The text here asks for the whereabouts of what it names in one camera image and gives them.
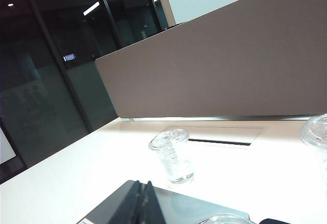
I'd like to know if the medium clear plastic cup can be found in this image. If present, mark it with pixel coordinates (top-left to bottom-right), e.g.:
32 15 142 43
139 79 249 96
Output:
196 213 252 224

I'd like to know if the short linear ceiling light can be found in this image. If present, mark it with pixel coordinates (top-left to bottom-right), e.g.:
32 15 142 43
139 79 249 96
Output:
82 1 101 15

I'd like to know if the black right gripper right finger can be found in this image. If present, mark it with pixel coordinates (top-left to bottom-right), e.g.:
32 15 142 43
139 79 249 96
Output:
141 180 167 224

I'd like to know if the short clear plastic cup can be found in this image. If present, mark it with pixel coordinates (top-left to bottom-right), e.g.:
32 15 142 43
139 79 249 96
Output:
148 128 196 185

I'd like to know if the wide brown desk divider panel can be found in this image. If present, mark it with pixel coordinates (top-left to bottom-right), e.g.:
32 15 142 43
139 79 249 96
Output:
95 0 327 121

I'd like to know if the tall clear plastic cup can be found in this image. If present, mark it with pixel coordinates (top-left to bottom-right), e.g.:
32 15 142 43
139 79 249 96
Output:
300 115 327 187

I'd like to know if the white desk cable flap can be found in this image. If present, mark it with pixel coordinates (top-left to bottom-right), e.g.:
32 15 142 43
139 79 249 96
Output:
166 126 263 149

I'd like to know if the silver Dell laptop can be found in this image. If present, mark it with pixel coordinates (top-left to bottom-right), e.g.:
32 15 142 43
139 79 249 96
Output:
76 180 251 224

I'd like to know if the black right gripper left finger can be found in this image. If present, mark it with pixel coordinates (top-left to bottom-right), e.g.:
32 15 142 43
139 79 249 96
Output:
109 180 144 224

